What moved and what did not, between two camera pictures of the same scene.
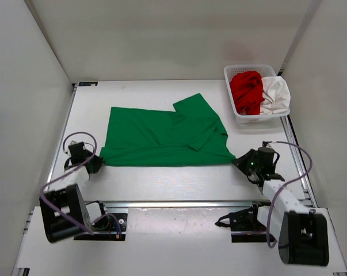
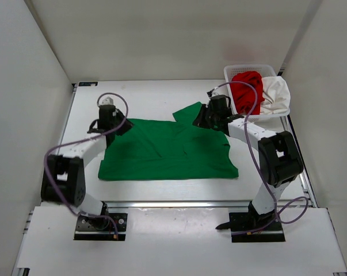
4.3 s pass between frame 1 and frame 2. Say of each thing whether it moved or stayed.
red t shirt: stayed
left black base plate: stayed
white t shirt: stayed
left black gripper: moved
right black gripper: moved
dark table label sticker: stayed
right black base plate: stayed
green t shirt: moved
